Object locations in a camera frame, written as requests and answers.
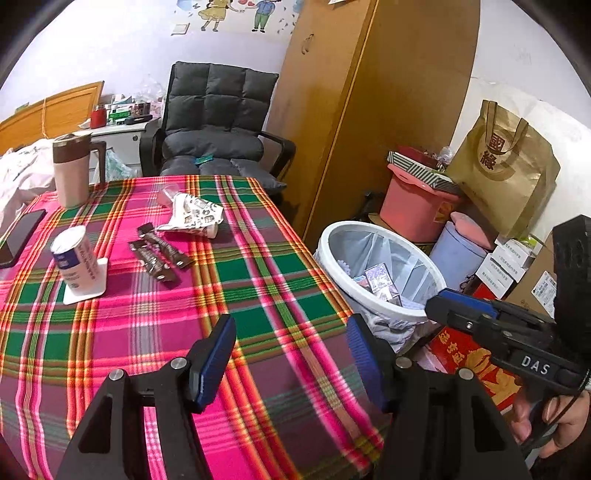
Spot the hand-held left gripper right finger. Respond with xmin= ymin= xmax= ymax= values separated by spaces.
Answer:
xmin=346 ymin=314 xmax=532 ymax=480

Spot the brown cardboard box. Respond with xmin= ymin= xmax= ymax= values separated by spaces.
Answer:
xmin=505 ymin=231 xmax=559 ymax=319

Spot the white blanket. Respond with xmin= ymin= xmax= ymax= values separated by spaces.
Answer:
xmin=0 ymin=138 xmax=61 ymax=227

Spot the pink clear plastic cup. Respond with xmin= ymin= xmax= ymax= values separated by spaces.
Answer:
xmin=156 ymin=182 xmax=183 ymax=208

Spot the black smartphone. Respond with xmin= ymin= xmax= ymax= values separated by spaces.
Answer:
xmin=0 ymin=209 xmax=48 ymax=269

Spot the black white printed paper cup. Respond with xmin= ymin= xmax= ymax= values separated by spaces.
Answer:
xmin=154 ymin=193 xmax=225 ymax=239

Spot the lavender bin with pink lid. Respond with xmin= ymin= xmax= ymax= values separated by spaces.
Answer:
xmin=429 ymin=211 xmax=495 ymax=287

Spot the wooden headboard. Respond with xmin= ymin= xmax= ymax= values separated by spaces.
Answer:
xmin=0 ymin=80 xmax=106 ymax=155

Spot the white cardboard box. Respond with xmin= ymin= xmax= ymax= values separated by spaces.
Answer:
xmin=475 ymin=251 xmax=525 ymax=298
xmin=494 ymin=237 xmax=542 ymax=271

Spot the black white striped box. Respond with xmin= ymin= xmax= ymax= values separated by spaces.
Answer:
xmin=387 ymin=147 xmax=462 ymax=195

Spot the brown snack wrapper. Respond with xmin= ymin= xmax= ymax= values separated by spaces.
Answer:
xmin=128 ymin=240 xmax=167 ymax=266
xmin=137 ymin=223 xmax=194 ymax=268
xmin=143 ymin=258 xmax=182 ymax=286

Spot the red gold box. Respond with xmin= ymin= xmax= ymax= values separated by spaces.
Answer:
xmin=429 ymin=281 xmax=522 ymax=411

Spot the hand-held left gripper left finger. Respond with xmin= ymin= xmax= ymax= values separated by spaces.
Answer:
xmin=55 ymin=314 xmax=237 ymax=480

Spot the wooden wardrobe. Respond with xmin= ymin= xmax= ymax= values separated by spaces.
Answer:
xmin=265 ymin=0 xmax=481 ymax=241

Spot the cartoon wall poster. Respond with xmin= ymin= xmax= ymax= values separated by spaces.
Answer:
xmin=175 ymin=0 xmax=303 ymax=37

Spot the pink plastic bucket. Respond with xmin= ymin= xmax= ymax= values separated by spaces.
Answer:
xmin=379 ymin=173 xmax=462 ymax=243

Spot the beige jug with brown lid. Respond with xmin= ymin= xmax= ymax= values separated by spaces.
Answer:
xmin=52 ymin=132 xmax=108 ymax=209

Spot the white nightstand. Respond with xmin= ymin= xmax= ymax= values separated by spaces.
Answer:
xmin=78 ymin=117 xmax=162 ymax=178

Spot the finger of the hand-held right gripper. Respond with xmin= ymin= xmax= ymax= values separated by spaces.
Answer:
xmin=438 ymin=288 xmax=555 ymax=335
xmin=425 ymin=295 xmax=520 ymax=358

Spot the green printed plastic bag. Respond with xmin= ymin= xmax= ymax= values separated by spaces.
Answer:
xmin=106 ymin=148 xmax=139 ymax=183

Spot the white trash can with liner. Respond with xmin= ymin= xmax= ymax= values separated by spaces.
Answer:
xmin=314 ymin=220 xmax=448 ymax=342

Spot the pink green plaid tablecloth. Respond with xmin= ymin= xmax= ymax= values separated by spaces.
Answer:
xmin=0 ymin=175 xmax=393 ymax=480

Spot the grey cushioned chair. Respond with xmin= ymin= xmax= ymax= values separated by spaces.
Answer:
xmin=139 ymin=61 xmax=296 ymax=195

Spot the gold paper bag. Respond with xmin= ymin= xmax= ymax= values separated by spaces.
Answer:
xmin=445 ymin=99 xmax=561 ymax=241

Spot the person's right hand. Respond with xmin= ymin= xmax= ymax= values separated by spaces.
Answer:
xmin=510 ymin=383 xmax=591 ymax=462

